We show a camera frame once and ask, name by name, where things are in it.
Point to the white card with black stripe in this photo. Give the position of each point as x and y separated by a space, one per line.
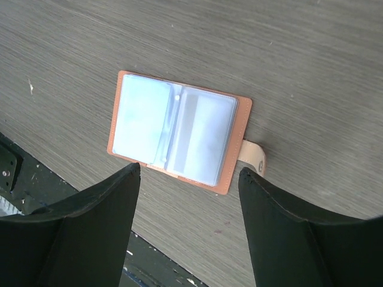
201 140

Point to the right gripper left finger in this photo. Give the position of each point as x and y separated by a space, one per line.
78 241

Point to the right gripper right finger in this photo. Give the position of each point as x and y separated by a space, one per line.
293 242

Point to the tan leather card holder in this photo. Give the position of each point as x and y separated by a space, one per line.
147 114

